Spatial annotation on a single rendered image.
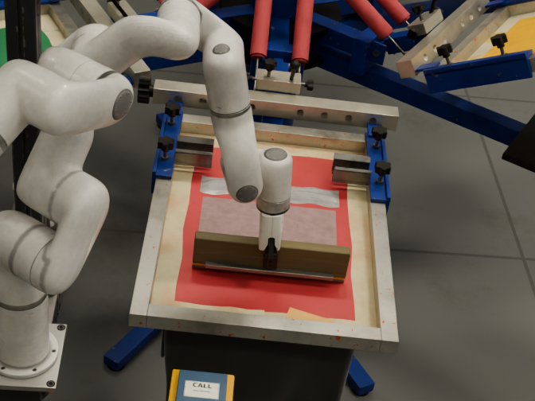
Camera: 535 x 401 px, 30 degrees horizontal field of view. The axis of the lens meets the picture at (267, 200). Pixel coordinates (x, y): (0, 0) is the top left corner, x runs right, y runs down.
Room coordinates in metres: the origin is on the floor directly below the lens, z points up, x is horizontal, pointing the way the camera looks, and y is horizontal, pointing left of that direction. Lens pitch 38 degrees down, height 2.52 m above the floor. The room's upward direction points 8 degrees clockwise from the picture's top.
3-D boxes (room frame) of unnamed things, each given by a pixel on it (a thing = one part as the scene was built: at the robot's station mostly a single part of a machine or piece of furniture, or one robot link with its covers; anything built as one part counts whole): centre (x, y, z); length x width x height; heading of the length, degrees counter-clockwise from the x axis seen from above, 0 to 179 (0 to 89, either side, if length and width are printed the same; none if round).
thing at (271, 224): (1.73, -0.02, 1.12); 0.10 x 0.08 x 0.11; 4
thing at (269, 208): (1.74, -0.01, 1.18); 0.09 x 0.07 x 0.03; 4
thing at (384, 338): (1.91, -0.01, 0.97); 0.79 x 0.58 x 0.04; 3
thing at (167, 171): (2.14, 0.28, 0.97); 0.30 x 0.05 x 0.07; 3
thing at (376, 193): (2.17, -0.27, 0.97); 0.30 x 0.05 x 0.07; 3
